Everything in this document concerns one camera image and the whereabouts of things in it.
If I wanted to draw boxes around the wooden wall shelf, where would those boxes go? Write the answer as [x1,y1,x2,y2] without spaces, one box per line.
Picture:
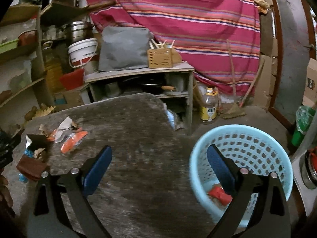
[1,4,54,108]

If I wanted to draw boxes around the orange snack wrapper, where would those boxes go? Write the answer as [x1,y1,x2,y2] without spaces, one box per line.
[61,131,88,154]

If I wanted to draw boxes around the dark door red frame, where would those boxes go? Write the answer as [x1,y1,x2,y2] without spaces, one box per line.
[269,0,316,128]

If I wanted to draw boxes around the oil bottle yellow label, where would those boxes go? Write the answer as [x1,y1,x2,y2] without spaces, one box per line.
[201,88,218,121]

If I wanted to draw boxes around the green plastic bag bin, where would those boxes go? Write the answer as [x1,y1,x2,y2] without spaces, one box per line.
[291,105,316,147]

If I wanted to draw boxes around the low wooden shelf table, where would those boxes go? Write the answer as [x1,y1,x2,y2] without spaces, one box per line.
[84,62,194,135]

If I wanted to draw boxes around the brown wallet pouch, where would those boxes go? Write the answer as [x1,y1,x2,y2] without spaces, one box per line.
[16,155,49,181]

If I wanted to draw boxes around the grey cushion bag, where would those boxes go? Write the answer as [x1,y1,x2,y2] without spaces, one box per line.
[98,26,154,71]

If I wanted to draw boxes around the wooden utensil holder box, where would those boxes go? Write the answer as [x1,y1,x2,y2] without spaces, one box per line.
[147,39,183,68]

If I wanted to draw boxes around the red plastic tub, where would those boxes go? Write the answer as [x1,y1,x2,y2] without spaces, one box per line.
[59,68,84,90]

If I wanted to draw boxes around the broom with wooden handle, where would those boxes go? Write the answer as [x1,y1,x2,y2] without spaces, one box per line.
[221,40,264,120]

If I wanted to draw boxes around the cardboard box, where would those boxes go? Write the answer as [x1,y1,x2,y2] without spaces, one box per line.
[303,58,317,110]

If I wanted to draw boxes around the pink striped cloth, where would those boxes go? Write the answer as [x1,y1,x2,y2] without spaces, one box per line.
[87,0,260,95]

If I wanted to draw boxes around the light blue plastic basket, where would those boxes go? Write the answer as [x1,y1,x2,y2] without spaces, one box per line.
[189,125,293,223]

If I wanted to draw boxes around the red paper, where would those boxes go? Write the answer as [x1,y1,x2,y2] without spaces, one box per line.
[207,184,232,206]

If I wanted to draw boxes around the black pan wooden handle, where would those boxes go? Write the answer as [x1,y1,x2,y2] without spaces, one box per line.
[141,79,176,95]

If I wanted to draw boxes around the white crumpled wrapper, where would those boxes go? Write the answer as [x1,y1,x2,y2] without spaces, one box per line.
[47,117,78,143]

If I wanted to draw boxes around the white plastic bucket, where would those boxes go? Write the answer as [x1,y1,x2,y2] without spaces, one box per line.
[68,38,98,69]

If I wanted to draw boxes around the steel pot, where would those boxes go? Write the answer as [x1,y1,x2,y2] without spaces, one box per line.
[65,21,94,44]

